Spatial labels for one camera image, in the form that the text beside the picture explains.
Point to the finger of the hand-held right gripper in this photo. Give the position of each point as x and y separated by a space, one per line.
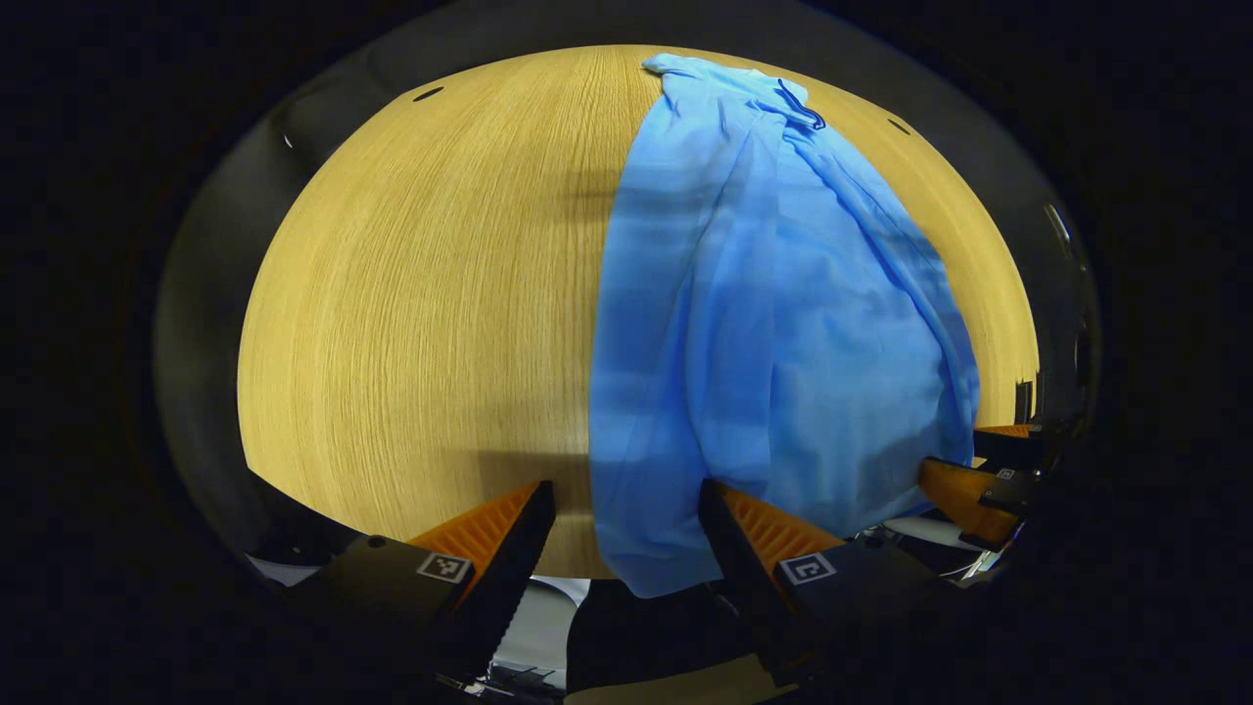
954 490
1008 446

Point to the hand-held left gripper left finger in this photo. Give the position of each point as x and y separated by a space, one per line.
514 568

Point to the light blue T-shirt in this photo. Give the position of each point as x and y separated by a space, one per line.
783 343

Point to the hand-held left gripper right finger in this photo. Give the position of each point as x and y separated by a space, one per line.
739 568

